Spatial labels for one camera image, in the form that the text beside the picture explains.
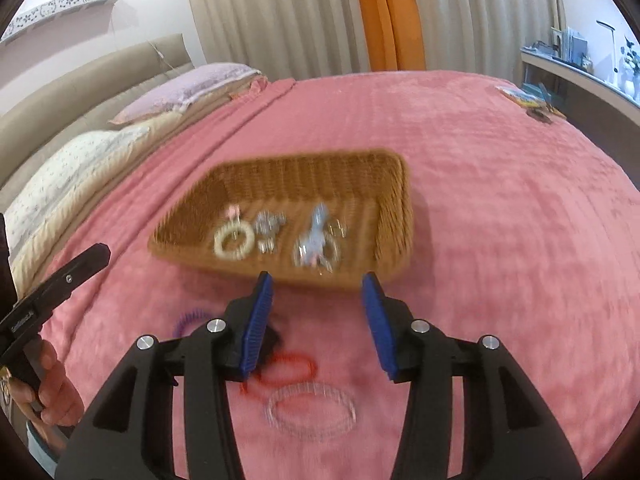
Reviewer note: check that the orange curtain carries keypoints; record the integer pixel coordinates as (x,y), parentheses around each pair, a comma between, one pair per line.
(387,15)

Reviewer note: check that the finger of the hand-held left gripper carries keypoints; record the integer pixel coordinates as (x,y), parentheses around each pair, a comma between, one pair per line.
(70,277)

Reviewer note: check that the white floral pillow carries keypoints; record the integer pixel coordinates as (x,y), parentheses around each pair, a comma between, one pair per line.
(70,170)

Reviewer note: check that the brown wicker basket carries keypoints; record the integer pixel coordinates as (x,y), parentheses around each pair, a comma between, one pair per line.
(300,180)

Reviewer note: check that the pink blanket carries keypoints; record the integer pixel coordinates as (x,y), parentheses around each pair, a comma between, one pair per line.
(500,210)

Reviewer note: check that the lilac pillow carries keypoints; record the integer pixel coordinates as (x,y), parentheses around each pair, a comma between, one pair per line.
(195,85)

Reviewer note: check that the black scrunchie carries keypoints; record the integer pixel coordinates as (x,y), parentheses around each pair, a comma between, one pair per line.
(272,342)

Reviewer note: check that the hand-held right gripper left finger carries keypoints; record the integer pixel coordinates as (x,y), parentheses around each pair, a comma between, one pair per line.
(255,330)

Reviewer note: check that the white desk lamp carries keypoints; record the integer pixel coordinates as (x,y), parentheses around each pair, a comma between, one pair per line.
(614,55)

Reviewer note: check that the light blue hair clip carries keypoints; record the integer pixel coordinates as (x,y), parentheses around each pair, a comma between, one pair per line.
(316,225)

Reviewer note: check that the grey desk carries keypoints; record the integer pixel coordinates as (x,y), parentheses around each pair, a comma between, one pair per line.
(590,85)

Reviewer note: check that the small dark object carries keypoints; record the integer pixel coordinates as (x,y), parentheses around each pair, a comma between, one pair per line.
(540,115)

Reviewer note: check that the beige pillow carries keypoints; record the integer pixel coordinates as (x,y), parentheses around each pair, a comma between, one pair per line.
(150,130)

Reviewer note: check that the beige padded headboard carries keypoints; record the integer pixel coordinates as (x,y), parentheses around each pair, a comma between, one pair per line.
(100,70)

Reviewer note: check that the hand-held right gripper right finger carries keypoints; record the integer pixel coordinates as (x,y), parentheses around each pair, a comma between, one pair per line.
(382,330)

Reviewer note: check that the beige curtain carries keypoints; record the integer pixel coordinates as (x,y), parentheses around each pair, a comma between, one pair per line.
(480,15)
(275,15)

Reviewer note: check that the colourful packet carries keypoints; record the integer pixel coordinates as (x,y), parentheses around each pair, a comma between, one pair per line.
(520,95)

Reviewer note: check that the person's left hand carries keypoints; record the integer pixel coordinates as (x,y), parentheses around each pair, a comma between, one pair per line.
(57,395)

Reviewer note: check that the books on desk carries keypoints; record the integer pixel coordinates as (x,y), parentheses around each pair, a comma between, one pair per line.
(570,47)

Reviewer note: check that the person's left forearm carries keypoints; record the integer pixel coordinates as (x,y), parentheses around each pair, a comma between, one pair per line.
(42,440)

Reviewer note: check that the silver metal clip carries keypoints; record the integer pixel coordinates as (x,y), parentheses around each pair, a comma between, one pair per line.
(302,255)

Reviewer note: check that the white vase with flowers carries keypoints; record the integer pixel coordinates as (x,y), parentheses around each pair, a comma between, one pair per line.
(631,75)

